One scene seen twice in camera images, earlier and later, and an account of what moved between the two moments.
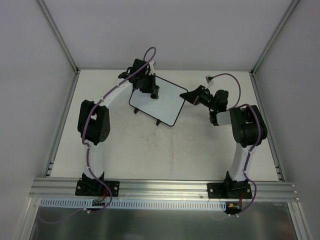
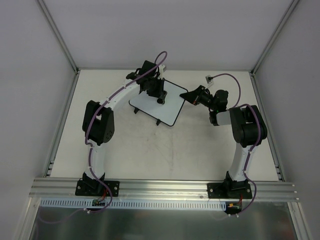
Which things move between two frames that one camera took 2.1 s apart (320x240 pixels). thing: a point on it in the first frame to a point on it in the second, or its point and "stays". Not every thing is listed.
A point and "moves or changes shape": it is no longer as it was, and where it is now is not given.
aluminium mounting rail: x=65 y=189 stays
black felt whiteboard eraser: x=154 y=96 moves or changes shape
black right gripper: x=199 y=95 stays
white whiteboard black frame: x=166 y=107 stays
